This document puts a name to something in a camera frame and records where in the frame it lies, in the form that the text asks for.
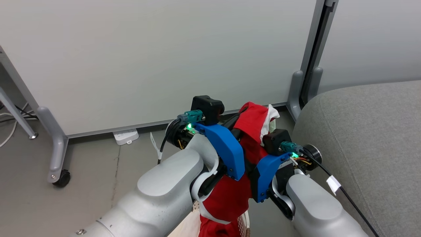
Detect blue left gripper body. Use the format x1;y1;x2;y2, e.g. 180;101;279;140
192;122;246;181

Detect cream perforated laundry basket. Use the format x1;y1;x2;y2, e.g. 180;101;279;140
167;200;251;237

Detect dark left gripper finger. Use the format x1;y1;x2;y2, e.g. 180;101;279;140
224;113;244;142

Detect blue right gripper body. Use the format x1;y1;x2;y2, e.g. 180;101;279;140
251;152;293;203

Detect grey partition foot with caster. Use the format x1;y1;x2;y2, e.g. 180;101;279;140
36;106;69;183

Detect black caster wheel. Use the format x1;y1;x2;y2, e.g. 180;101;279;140
53;170;71;188

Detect white power strip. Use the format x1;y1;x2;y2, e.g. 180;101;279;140
113;129;139;146

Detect grey fabric sofa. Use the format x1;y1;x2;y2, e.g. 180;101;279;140
292;80;421;237

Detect wide white partition panel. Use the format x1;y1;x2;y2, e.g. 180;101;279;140
0;0;329;139

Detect narrow white partition panel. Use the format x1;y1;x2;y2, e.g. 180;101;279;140
316;0;421;94

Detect white floor cable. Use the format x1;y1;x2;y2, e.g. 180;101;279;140
0;102;31;147

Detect black floor cables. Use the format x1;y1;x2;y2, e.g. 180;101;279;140
0;103;38;123

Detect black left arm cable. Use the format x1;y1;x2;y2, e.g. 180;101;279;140
150;110;204;165

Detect grey metal table leg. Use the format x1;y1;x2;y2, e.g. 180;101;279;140
0;87;38;140

